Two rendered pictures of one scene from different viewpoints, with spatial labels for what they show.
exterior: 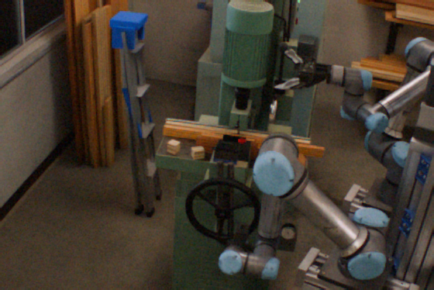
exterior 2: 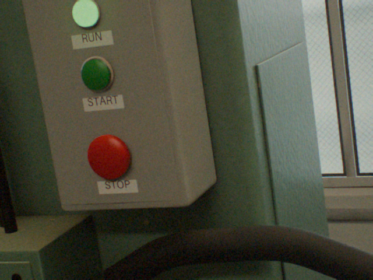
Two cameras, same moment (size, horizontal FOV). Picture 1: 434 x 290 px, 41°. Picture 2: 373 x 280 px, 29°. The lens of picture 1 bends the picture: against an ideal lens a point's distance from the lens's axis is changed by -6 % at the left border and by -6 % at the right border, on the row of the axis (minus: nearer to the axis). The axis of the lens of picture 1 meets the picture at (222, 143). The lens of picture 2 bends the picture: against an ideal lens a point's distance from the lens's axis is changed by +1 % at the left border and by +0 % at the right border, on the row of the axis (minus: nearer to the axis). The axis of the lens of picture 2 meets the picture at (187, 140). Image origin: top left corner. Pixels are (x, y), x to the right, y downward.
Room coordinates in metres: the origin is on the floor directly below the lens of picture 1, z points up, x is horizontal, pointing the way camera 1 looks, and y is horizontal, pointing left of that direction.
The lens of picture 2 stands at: (2.66, -0.71, 1.45)
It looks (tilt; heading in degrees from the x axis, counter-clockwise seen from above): 11 degrees down; 107
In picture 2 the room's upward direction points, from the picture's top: 9 degrees counter-clockwise
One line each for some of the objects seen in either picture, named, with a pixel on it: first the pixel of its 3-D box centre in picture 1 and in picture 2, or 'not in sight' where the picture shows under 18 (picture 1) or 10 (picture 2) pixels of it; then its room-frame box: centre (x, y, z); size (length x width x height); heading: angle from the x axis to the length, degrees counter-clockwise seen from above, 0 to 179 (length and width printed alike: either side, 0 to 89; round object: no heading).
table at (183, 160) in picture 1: (232, 163); not in sight; (2.07, -0.05, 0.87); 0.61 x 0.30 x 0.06; 84
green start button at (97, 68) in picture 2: not in sight; (95, 74); (2.47, -0.27, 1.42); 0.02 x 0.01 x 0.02; 174
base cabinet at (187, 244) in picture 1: (229, 229); not in sight; (2.29, -0.07, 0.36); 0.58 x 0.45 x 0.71; 174
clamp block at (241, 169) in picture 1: (229, 166); not in sight; (1.98, -0.04, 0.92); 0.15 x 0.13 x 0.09; 84
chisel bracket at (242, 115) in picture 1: (241, 115); not in sight; (2.19, -0.07, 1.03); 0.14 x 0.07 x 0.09; 174
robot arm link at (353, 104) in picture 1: (354, 105); not in sight; (2.00, -0.48, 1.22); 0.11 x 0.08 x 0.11; 28
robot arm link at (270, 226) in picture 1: (274, 194); not in sight; (1.61, -0.18, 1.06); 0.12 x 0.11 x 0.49; 80
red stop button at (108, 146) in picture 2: not in sight; (108, 156); (2.47, -0.27, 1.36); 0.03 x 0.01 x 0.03; 174
